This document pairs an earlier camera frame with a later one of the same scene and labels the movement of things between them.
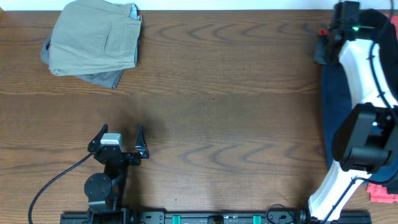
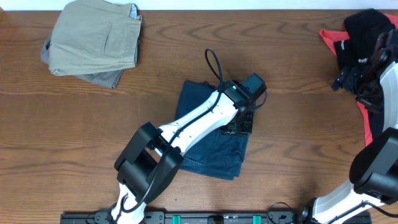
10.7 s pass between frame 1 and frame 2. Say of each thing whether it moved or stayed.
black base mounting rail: stayed
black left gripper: moved
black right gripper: moved
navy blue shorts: moved
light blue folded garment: stayed
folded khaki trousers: stayed
